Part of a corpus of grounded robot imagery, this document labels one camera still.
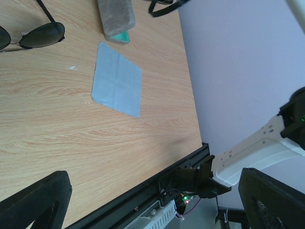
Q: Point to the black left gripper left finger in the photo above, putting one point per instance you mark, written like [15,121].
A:
[42,205]

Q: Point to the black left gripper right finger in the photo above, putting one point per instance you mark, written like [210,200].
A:
[269,203]

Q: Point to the blue cleaning cloth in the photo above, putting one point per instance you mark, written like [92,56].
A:
[117,82]

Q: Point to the black round sunglasses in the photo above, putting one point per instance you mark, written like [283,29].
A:
[43,36]

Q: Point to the grey felt glasses case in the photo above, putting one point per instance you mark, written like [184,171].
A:
[117,18]

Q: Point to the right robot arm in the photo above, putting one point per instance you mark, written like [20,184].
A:
[247,66]

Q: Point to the right green circuit board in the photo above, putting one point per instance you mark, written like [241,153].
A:
[183,199]

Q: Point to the black aluminium frame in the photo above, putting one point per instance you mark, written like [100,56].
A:
[192,175]

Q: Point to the light blue slotted cable duct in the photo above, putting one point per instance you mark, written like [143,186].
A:
[155,217]

